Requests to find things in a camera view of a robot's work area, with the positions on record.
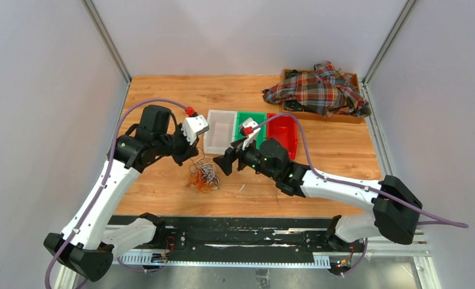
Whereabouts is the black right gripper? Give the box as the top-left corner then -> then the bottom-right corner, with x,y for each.
213,135 -> 278,181

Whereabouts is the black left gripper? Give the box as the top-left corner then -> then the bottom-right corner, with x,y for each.
155,123 -> 200,166

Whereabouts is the black thin cable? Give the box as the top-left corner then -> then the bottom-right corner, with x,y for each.
188,148 -> 218,192

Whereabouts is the white cable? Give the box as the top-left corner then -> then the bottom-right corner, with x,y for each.
197,161 -> 221,188

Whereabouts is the orange cable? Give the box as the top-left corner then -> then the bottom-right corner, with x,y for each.
187,169 -> 221,194

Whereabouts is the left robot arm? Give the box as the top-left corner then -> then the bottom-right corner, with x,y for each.
44,105 -> 209,282

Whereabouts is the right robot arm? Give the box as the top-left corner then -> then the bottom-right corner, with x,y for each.
214,139 -> 423,251

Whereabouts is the white plastic bin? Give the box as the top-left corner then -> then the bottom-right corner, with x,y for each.
203,110 -> 238,155

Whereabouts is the green plastic bin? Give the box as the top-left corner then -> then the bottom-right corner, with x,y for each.
232,111 -> 269,145

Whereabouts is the red plastic bin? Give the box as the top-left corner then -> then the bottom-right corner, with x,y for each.
266,116 -> 299,160

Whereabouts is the wooden tray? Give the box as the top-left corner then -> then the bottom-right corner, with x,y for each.
281,69 -> 365,125

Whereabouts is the plaid flannel shirt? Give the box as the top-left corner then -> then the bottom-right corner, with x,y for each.
262,61 -> 371,118

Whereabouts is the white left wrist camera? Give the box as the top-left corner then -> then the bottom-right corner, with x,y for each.
181,115 -> 210,145

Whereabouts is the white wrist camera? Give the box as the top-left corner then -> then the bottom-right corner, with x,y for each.
181,115 -> 210,145
238,117 -> 261,150

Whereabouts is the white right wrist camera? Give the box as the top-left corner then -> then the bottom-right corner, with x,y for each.
238,117 -> 261,150

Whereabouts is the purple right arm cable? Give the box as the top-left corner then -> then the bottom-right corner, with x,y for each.
243,112 -> 470,229

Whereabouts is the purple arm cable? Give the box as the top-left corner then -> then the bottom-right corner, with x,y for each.
43,98 -> 195,289
243,112 -> 470,229

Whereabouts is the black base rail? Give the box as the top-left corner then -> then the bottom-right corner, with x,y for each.
115,216 -> 364,273

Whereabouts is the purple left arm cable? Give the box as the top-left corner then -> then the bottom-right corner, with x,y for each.
43,98 -> 195,289

